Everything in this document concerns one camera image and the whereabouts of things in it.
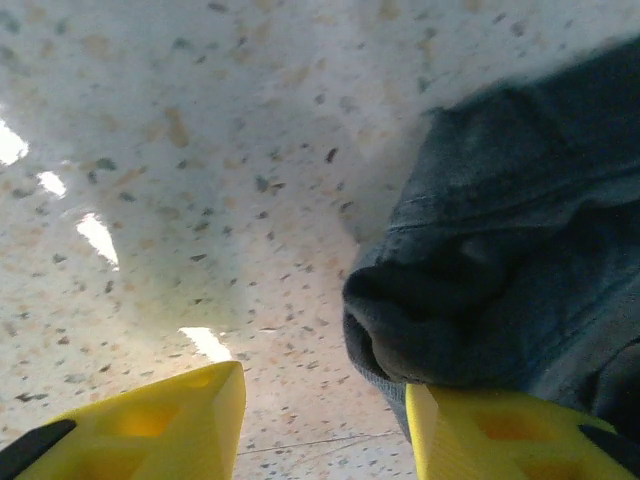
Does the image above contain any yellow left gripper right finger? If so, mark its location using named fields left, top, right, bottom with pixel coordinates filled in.
left=404, top=382, right=640, bottom=480

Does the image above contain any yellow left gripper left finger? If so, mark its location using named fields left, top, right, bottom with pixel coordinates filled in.
left=0, top=360, right=247, bottom=480

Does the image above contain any grey t-shirt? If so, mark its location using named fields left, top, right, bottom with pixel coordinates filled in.
left=341, top=34, right=640, bottom=446

